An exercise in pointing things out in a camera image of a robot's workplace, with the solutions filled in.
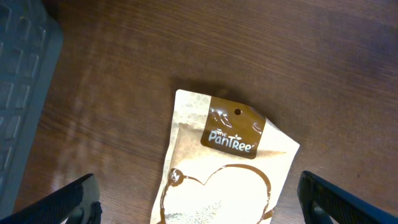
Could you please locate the grey plastic mesh basket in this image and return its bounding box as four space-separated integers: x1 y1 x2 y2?
1 0 63 217

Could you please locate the glutinous rice bag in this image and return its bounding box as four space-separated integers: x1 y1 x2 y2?
150 90 299 223

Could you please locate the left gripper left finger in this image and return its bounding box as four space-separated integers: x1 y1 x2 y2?
1 174 102 224

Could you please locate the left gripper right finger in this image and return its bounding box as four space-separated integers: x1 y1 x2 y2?
297 170 397 224

